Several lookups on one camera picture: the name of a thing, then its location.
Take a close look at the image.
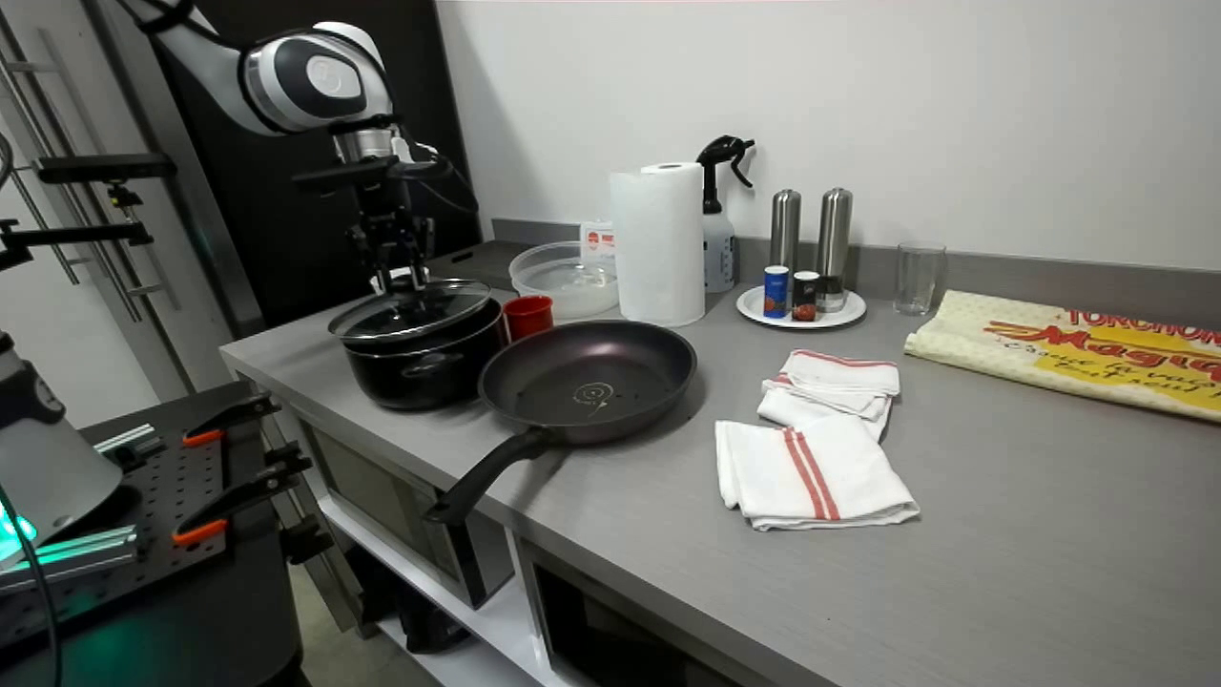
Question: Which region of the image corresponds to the blue spice can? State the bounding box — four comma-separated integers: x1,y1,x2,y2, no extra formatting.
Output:
760,263,798,321

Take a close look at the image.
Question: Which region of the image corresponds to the spray bottle with black trigger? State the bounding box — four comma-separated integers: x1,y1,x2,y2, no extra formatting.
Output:
694,134,760,300

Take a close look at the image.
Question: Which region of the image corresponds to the black frying pan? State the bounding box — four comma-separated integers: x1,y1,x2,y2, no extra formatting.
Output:
436,316,702,527

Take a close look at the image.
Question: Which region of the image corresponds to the crumpled white towel red stripe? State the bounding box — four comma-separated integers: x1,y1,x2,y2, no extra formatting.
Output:
755,346,905,446

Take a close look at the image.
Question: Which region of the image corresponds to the red cup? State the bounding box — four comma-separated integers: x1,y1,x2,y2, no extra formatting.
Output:
500,293,557,344

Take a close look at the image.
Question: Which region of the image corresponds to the black clamp with orange handle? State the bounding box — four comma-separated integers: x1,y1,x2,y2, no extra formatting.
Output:
178,391,280,450
166,441,315,552

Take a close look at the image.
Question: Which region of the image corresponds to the white round plate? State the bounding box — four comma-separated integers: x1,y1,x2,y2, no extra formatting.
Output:
731,278,870,337

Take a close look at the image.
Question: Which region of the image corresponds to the black stand rod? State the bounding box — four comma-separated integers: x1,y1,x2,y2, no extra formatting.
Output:
0,218,155,273
34,147,178,187

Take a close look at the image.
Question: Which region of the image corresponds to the white paper towel roll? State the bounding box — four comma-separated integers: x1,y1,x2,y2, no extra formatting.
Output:
608,157,708,329

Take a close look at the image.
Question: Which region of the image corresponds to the steel appliance under counter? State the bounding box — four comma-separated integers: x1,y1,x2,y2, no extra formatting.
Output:
299,413,520,610

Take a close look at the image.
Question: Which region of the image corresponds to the grey diagonal stand leg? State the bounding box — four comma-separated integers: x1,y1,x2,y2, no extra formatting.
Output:
119,73,266,337

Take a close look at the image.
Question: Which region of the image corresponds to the flat white towel red stripe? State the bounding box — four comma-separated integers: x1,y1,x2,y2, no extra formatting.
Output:
708,413,922,534

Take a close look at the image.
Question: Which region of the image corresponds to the tall steel grinder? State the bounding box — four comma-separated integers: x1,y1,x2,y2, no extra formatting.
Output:
818,183,854,314

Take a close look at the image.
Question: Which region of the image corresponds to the yellow bag with red print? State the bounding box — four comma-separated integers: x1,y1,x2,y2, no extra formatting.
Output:
899,287,1221,426

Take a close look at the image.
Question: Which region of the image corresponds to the dark spice jar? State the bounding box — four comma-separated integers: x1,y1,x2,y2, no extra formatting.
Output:
788,268,823,323

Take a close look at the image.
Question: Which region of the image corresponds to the clear drinking glass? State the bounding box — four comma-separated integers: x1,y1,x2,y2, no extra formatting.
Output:
895,240,945,321

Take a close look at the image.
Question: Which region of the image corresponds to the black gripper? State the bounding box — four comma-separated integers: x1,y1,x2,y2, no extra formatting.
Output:
347,183,436,300

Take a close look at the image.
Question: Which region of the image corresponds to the small white bowl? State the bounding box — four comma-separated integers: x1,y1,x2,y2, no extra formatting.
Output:
369,263,436,298

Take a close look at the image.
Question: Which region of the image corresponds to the short steel grinder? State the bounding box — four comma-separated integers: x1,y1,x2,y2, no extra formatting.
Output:
765,187,804,278

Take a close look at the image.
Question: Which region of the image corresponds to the black robot table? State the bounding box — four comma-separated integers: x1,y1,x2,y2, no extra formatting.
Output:
0,376,315,687

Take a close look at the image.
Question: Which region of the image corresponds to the black tall cabinet panel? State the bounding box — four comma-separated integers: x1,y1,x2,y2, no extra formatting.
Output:
124,0,484,337

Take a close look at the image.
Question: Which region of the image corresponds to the aluminium rail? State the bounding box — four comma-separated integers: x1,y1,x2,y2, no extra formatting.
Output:
0,524,145,589

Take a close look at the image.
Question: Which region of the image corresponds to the black cooking pot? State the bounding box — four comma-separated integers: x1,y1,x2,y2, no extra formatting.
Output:
341,300,510,416

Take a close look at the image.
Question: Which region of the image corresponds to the small card with red print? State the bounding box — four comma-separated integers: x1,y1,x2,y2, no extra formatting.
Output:
577,221,618,263

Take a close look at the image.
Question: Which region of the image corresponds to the clear plastic bowl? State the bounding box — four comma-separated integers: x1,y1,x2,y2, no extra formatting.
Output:
508,236,620,321

